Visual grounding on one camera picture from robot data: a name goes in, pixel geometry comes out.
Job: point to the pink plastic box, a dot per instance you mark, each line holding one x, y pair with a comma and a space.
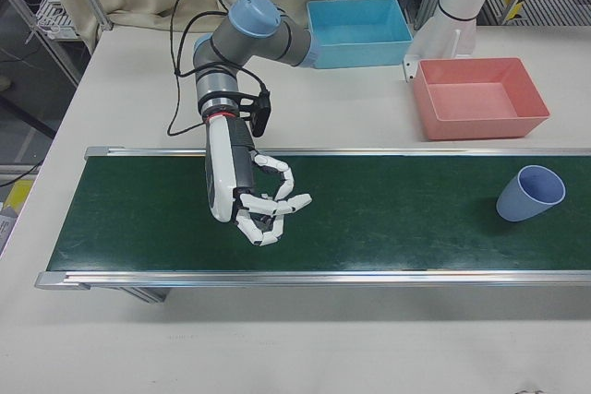
475, 99

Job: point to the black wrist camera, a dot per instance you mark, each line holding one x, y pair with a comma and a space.
263, 112

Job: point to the light blue plastic cup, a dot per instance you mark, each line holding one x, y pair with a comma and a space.
522, 205

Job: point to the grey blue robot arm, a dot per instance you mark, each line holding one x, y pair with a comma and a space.
258, 39

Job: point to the light blue plastic box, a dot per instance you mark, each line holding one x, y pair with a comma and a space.
355, 29

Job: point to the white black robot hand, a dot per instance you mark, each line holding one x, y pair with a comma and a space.
219, 172

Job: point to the green conveyor belt aluminium frame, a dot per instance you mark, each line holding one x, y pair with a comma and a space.
369, 218

